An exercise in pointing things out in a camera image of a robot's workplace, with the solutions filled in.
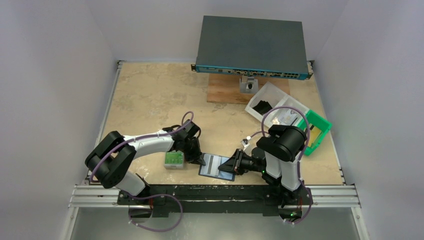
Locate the black card in bin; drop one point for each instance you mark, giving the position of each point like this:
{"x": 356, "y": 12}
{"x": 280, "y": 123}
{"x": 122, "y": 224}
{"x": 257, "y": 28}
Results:
{"x": 262, "y": 107}

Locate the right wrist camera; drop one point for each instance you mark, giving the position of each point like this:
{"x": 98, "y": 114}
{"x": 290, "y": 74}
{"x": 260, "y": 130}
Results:
{"x": 245, "y": 143}

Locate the white card black stripe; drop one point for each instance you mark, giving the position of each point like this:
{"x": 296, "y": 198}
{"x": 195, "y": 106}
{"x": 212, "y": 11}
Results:
{"x": 212, "y": 164}

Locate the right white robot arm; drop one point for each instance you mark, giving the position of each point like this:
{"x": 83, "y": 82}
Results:
{"x": 276, "y": 157}

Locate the green card box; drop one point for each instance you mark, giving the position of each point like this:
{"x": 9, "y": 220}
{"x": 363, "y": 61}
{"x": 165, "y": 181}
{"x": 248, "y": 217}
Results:
{"x": 174, "y": 160}

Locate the blue card holder wallet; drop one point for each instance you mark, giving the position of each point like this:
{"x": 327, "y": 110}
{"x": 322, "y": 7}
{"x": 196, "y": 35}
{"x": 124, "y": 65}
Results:
{"x": 223, "y": 174}

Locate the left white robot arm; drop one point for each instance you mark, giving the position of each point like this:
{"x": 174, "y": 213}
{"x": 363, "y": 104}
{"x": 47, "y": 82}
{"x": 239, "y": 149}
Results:
{"x": 110, "y": 160}

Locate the blue network switch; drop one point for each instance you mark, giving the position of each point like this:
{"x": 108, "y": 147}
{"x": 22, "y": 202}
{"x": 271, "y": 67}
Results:
{"x": 252, "y": 47}

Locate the gold card black stripe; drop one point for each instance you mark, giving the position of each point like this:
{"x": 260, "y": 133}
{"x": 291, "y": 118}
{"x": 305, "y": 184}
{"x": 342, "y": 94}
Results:
{"x": 315, "y": 136}

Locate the green plastic bin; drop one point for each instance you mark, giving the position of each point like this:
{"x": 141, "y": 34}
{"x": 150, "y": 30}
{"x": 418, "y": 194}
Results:
{"x": 319, "y": 127}

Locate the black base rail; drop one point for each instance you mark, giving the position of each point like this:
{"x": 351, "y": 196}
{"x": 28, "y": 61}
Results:
{"x": 267, "y": 200}

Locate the grey metal stand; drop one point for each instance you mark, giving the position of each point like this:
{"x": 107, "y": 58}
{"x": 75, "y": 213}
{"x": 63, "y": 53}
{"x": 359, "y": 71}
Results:
{"x": 248, "y": 85}

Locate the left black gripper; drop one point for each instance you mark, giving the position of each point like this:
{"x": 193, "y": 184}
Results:
{"x": 193, "y": 151}

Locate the white blue card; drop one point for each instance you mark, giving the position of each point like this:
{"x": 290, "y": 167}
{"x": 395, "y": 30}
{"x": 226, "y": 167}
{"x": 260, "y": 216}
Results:
{"x": 287, "y": 117}

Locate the wooden board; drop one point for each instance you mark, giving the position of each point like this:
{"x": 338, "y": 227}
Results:
{"x": 225, "y": 88}

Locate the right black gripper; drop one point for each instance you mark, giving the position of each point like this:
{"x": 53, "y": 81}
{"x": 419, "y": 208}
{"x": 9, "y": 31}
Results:
{"x": 237, "y": 164}

